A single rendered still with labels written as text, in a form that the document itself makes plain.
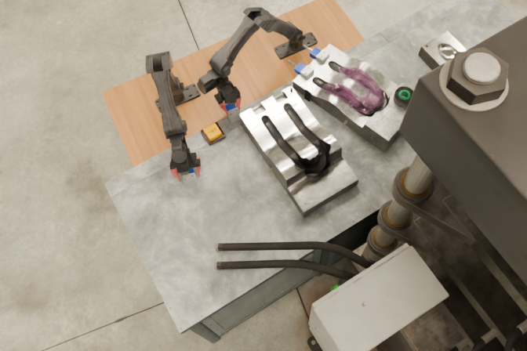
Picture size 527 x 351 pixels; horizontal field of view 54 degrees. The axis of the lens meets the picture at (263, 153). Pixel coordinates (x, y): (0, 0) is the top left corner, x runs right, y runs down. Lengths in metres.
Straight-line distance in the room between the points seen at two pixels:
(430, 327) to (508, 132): 1.24
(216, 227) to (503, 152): 1.39
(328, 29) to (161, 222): 1.18
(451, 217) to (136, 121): 1.47
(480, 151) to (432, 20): 1.76
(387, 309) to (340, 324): 0.12
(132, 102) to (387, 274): 1.48
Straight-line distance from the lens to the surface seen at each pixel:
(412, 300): 1.34
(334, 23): 2.55
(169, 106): 1.94
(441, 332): 2.06
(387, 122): 2.14
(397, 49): 2.48
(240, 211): 2.08
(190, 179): 2.11
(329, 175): 2.07
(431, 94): 0.93
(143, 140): 2.30
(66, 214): 3.19
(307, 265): 1.93
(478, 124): 0.91
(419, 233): 1.58
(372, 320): 1.32
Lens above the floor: 2.77
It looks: 65 degrees down
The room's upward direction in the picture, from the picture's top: 7 degrees counter-clockwise
